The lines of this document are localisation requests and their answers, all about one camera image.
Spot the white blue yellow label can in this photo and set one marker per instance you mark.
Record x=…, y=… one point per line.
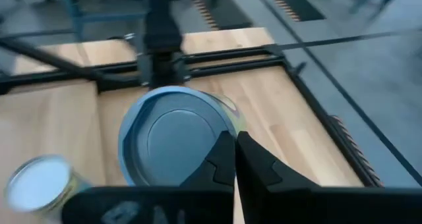
x=39, y=184

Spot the blue metal cart frame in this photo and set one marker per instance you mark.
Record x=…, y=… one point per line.
x=74, y=13

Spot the black aluminium table frame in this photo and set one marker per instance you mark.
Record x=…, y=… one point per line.
x=115, y=82

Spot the black mat orange striped edge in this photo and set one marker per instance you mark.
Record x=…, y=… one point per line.
x=303, y=3
x=359, y=151
x=230, y=10

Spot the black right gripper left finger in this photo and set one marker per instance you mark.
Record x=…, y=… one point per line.
x=198, y=204

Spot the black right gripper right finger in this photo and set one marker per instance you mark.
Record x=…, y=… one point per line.
x=280, y=201

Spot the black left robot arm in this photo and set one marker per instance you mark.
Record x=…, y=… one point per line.
x=163, y=36

